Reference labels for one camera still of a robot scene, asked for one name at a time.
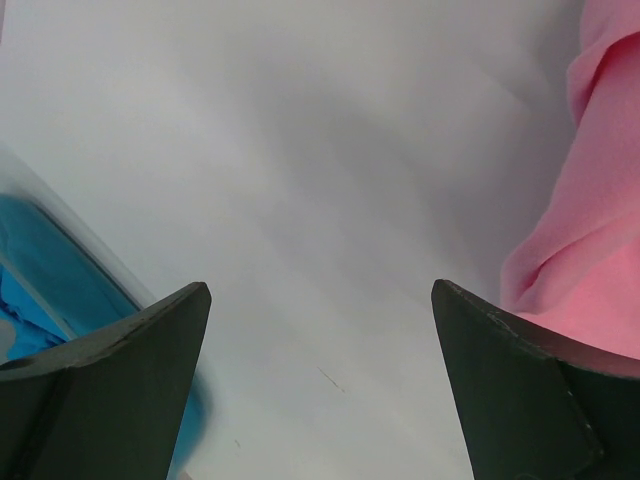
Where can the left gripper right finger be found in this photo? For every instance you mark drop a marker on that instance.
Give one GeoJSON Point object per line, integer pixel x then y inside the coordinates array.
{"type": "Point", "coordinates": [534, 404]}

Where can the translucent blue plastic bin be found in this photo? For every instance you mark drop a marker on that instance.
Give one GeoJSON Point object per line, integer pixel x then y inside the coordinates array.
{"type": "Point", "coordinates": [58, 280]}

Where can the pink t shirt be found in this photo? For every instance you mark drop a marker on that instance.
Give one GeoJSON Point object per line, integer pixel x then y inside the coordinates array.
{"type": "Point", "coordinates": [577, 273]}

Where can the crumpled blue t shirt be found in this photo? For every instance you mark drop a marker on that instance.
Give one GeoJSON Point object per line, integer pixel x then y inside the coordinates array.
{"type": "Point", "coordinates": [94, 386]}

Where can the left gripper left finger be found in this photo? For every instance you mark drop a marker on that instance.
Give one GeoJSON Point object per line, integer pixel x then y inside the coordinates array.
{"type": "Point", "coordinates": [107, 405]}

